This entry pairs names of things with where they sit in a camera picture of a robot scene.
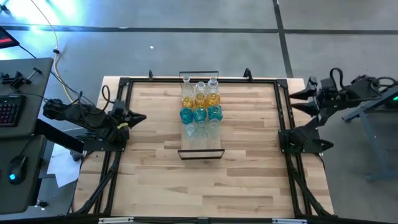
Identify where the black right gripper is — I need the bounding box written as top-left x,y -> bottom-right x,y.
288,76 -> 343,117

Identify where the dark grey desk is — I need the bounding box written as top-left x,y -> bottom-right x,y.
0,134 -> 47,215
0,57 -> 54,139

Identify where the blue grey metal cart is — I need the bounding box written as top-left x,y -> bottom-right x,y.
341,80 -> 398,183

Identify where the black desk clamp stand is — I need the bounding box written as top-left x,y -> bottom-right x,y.
0,67 -> 43,91

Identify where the white paper sheet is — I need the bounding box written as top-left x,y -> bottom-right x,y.
46,142 -> 82,189

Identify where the silver corner bracket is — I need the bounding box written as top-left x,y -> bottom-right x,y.
98,217 -> 134,224
272,218 -> 308,224

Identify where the wooden tray with metal handles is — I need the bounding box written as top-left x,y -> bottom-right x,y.
178,70 -> 226,161

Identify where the black computer mouse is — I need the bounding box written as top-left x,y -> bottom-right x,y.
7,154 -> 28,186

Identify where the black device red display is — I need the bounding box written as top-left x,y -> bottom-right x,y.
0,26 -> 20,50

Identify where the black aluminium table frame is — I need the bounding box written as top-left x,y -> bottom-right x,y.
67,76 -> 335,218

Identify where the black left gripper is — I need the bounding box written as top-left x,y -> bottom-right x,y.
108,110 -> 147,141

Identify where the black keyboard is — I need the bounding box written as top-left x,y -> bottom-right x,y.
0,95 -> 27,128

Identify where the black desk beam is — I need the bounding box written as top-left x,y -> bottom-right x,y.
34,118 -> 85,154

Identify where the clear ribbed glass jar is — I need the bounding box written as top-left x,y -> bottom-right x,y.
195,81 -> 208,96

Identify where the tall clear glass vase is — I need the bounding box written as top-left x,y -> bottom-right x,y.
207,118 -> 221,141

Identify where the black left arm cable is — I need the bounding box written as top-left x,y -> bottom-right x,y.
46,84 -> 116,125

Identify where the clear ribbed glass bottle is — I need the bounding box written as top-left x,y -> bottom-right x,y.
206,77 -> 220,94

